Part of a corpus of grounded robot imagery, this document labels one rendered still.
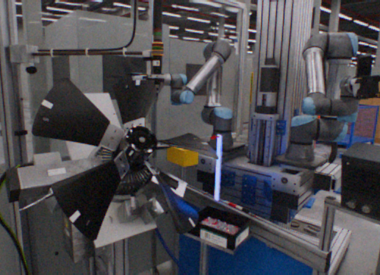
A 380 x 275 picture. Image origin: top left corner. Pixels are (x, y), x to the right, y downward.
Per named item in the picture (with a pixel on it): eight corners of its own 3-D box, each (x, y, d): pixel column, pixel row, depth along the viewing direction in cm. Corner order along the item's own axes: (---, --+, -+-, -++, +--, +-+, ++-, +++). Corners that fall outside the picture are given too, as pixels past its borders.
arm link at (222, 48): (242, 48, 172) (191, 109, 166) (231, 50, 182) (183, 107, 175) (231, 33, 167) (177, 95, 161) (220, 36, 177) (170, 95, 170)
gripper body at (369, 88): (384, 98, 97) (370, 96, 108) (384, 73, 96) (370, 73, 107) (359, 100, 99) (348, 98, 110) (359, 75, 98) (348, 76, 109)
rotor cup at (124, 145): (118, 176, 105) (131, 159, 95) (106, 141, 110) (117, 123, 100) (152, 169, 113) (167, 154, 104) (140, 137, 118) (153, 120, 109)
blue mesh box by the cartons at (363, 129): (313, 143, 704) (318, 103, 685) (339, 138, 775) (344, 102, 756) (349, 150, 634) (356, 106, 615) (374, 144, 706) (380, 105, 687)
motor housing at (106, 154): (98, 204, 112) (109, 191, 102) (83, 152, 119) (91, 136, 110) (149, 191, 126) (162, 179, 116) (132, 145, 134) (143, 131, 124)
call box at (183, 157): (167, 162, 165) (167, 144, 163) (180, 159, 171) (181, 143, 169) (184, 170, 153) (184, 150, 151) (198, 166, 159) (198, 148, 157)
